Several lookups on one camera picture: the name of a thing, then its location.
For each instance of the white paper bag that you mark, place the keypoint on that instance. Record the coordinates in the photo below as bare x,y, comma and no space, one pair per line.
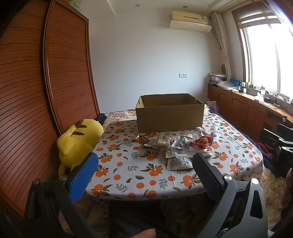
211,106

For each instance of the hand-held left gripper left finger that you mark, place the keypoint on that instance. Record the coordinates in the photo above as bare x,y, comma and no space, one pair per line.
83,176

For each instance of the white bottle green cap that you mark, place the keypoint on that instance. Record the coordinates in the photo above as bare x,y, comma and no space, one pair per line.
263,91

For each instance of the row of blue bottles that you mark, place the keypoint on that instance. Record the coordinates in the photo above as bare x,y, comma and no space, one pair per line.
235,81

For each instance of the white crumpled tissue bag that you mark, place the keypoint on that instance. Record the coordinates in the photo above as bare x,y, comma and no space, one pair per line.
258,97

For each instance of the clear plastic bag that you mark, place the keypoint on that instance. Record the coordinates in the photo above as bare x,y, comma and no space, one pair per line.
227,85

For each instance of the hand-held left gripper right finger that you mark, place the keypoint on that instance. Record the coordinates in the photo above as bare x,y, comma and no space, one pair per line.
206,174

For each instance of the yellow plush toy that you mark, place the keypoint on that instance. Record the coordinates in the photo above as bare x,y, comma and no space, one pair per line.
77,141

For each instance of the person's left hand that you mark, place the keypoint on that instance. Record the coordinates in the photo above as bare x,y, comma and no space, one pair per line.
145,233

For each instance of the orange fruit print tablecloth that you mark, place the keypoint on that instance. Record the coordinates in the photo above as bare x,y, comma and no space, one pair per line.
137,169

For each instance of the pink storage box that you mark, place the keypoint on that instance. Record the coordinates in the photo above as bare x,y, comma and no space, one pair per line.
215,79

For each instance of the round hand fan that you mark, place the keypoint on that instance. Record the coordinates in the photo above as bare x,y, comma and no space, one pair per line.
223,69

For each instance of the green item on wardrobe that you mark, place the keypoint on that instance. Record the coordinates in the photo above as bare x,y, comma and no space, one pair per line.
75,4

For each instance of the person's right forearm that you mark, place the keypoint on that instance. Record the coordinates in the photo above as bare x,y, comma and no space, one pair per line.
288,185

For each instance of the wooden framed window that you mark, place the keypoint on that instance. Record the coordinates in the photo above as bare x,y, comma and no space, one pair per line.
263,57

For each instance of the patterned white curtain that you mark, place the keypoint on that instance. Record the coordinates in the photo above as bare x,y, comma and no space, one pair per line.
223,45

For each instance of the brown cardboard box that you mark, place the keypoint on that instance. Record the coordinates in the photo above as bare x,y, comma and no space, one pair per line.
169,119

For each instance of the orange gold foil snack packet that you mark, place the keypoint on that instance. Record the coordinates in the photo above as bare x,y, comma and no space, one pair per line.
140,138

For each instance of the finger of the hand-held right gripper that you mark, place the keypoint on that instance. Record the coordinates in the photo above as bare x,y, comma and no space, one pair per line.
286,130
272,139

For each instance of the grey snack packet dark print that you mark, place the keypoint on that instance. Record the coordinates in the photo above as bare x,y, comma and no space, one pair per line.
182,143

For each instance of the wooden slatted wardrobe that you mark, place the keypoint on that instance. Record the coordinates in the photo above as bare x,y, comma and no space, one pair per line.
27,91

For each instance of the long wooden cabinet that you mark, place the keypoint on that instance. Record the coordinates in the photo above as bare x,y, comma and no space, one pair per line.
240,107

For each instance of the cream wall air conditioner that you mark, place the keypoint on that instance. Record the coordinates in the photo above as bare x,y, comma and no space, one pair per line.
190,21

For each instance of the white wall switch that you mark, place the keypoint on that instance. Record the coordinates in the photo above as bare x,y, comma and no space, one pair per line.
183,75

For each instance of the red cloth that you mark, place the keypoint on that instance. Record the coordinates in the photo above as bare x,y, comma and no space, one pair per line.
263,150

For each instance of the red snack packet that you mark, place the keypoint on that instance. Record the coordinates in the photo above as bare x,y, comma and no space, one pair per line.
202,141

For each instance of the person's dark trousers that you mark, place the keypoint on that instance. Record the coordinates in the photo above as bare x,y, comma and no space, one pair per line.
132,215

